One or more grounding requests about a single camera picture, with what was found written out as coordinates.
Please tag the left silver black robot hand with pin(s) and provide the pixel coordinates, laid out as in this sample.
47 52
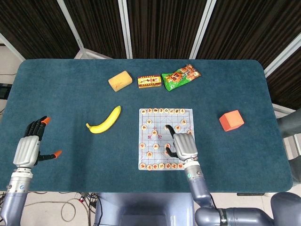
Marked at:
26 151

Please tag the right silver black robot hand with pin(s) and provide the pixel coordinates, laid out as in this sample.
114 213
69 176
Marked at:
185 147

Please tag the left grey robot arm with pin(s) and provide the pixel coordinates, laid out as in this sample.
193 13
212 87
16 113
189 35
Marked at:
16 188

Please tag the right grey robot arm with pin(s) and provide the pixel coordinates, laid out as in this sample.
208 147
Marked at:
197 186

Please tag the black soldier wooden chess piece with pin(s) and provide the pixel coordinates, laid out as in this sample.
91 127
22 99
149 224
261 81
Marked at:
154 132
144 127
190 131
178 127
165 128

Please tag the red soldier wooden chess piece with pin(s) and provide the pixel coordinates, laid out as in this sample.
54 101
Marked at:
142 145
166 145
156 146

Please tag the red elephant wooden chess piece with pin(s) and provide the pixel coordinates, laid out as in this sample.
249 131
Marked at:
155 166
179 166

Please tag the black cannon wooden chess piece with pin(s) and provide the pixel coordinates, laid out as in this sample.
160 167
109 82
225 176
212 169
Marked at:
149 121
183 121

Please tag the white plastic chess board sheet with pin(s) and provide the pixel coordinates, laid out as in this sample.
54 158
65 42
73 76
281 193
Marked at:
160 139

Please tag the black-lettered wooden chess piece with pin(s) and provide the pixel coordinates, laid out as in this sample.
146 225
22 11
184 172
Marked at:
149 110
176 111
161 110
155 110
182 110
166 110
143 112
171 111

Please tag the red horse wooden chess piece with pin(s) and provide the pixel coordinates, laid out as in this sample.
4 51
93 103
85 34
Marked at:
148 167

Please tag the red chariot wooden chess piece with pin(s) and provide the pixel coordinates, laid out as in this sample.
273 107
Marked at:
142 166

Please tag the teal felt table cloth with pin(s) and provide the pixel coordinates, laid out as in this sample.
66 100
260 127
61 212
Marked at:
70 164

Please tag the orange foam cube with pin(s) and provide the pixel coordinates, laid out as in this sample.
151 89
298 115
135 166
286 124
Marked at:
231 120

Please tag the black electronic device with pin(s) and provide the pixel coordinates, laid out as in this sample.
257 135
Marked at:
4 91

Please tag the green orange snack bag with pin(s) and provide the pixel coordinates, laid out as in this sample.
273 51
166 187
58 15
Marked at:
178 77

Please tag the grey robot torso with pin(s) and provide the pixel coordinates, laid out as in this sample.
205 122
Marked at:
145 209

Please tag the yellow red cardboard box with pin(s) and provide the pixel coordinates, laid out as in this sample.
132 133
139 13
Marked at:
149 82

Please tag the black power strip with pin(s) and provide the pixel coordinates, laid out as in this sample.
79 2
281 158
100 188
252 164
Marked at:
249 194

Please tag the yellow banana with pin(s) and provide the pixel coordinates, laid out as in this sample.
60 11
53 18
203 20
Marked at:
105 123

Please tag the yellow sponge block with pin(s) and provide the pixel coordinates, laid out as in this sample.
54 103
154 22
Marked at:
120 81

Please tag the dark slatted partition panel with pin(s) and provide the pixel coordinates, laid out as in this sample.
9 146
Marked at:
35 23
247 23
164 23
287 80
98 23

